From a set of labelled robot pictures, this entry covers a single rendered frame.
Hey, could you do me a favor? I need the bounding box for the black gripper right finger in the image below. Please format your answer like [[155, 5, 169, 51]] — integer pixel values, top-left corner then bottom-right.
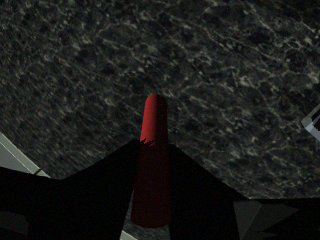
[[168, 144, 320, 240]]

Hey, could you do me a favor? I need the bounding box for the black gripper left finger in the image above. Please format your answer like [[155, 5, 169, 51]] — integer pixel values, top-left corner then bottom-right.
[[0, 139, 140, 240]]

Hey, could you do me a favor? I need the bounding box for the red peg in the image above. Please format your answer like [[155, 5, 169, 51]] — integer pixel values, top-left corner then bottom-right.
[[131, 95, 172, 228]]

